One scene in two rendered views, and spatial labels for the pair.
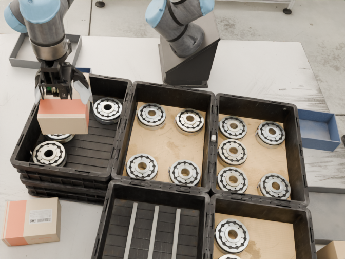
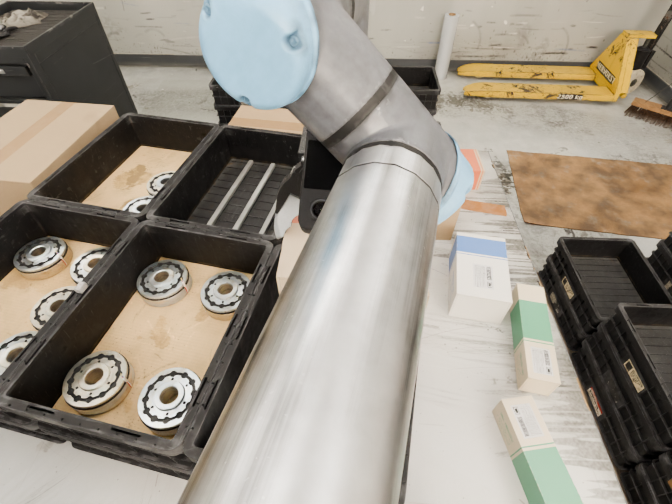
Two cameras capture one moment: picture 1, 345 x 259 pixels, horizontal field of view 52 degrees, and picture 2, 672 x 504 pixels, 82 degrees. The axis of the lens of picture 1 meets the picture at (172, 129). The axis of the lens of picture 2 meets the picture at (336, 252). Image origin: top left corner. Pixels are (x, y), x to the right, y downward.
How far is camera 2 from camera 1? 1.09 m
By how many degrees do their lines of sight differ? 77
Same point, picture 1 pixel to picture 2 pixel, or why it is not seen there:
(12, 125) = (479, 480)
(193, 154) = (132, 321)
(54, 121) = not seen: hidden behind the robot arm
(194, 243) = (192, 217)
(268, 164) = (15, 298)
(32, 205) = not seen: hidden behind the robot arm
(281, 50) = not seen: outside the picture
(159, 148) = (186, 335)
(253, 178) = (60, 279)
